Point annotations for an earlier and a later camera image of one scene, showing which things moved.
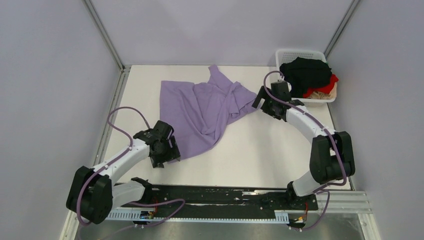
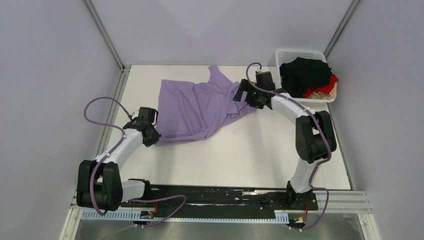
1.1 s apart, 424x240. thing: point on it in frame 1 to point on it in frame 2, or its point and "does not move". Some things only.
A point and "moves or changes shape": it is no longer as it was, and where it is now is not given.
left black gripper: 173,153 to 149,143
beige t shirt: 319,95 does not move
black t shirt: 305,73 does not move
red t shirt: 326,89 does not move
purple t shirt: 198,113 moves or changes shape
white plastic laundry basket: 283,55 does not move
